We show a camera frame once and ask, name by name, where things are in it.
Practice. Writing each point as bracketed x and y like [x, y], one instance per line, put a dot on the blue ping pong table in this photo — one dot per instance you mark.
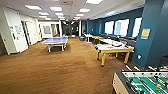
[55, 40]

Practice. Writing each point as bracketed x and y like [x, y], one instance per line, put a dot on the yellow edged white table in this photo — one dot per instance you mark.
[113, 49]

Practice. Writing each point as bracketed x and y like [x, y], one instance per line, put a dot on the long wooden table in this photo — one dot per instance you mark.
[90, 36]

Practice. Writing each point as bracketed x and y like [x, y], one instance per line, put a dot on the dark bowl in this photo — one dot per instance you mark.
[116, 43]

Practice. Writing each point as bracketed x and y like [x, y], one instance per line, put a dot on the paper wall notices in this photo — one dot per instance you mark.
[15, 30]

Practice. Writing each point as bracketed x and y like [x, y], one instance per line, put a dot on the dark waste bin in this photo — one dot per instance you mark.
[82, 38]

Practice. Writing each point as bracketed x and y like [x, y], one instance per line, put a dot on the white wall outlet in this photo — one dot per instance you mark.
[139, 56]

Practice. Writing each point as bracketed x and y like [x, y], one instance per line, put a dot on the yellow wall sign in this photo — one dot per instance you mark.
[145, 33]

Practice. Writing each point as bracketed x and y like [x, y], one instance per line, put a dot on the grey wall whiteboard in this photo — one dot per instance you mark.
[47, 30]

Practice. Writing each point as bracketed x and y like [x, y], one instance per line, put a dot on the foosball table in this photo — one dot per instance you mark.
[143, 83]

